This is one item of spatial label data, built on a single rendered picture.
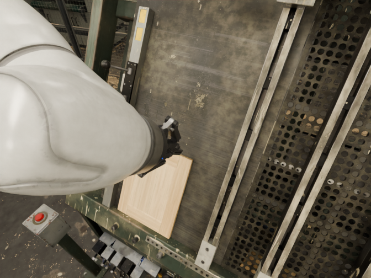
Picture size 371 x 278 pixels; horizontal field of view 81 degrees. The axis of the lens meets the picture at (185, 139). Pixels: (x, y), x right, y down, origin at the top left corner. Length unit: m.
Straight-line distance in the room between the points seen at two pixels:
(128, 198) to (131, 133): 0.96
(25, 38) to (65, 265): 2.06
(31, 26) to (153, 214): 0.95
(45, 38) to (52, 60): 0.04
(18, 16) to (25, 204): 2.47
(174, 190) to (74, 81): 0.85
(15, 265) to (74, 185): 2.24
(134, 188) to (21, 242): 1.54
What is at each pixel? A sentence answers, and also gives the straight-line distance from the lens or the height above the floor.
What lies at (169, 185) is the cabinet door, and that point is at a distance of 1.00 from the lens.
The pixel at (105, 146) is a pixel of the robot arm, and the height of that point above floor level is 1.82.
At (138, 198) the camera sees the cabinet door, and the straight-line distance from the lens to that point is 1.12.
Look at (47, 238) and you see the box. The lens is 1.34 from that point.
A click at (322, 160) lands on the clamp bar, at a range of 0.80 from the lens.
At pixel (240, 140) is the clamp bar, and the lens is 0.79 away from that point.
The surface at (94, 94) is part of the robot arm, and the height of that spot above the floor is 1.85.
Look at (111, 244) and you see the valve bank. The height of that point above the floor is 0.74.
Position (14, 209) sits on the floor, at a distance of 2.72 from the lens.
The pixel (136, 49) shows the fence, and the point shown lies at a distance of 1.02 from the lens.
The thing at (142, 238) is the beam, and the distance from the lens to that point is 1.16.
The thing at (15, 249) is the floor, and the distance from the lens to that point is 2.49.
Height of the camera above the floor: 1.94
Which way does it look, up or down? 45 degrees down
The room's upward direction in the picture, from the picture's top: straight up
